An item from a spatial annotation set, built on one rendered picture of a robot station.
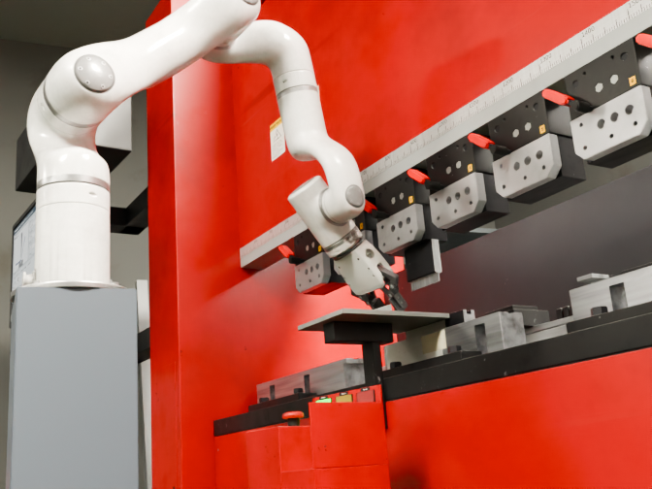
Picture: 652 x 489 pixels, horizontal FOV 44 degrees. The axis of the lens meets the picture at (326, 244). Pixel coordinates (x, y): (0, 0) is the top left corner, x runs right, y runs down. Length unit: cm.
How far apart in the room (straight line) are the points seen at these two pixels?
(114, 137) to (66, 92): 130
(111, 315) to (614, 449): 77
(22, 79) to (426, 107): 392
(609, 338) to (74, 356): 79
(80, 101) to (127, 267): 369
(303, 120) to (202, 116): 102
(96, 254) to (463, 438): 70
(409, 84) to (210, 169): 94
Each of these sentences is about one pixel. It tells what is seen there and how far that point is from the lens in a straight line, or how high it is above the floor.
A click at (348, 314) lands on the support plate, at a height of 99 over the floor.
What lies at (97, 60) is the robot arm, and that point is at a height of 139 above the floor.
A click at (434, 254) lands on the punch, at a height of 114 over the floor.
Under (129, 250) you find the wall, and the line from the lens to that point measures 511.
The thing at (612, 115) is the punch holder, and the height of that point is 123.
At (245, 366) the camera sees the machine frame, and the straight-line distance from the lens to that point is 250.
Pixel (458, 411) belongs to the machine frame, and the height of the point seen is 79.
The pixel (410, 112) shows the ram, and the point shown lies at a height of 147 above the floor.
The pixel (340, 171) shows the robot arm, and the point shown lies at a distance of 160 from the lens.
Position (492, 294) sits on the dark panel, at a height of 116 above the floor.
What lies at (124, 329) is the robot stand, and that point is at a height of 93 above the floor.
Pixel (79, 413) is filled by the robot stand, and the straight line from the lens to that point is 129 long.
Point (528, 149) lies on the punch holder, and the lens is 155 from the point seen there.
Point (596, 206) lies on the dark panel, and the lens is 215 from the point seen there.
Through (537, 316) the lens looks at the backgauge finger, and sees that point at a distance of 192.
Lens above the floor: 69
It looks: 16 degrees up
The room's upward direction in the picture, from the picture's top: 4 degrees counter-clockwise
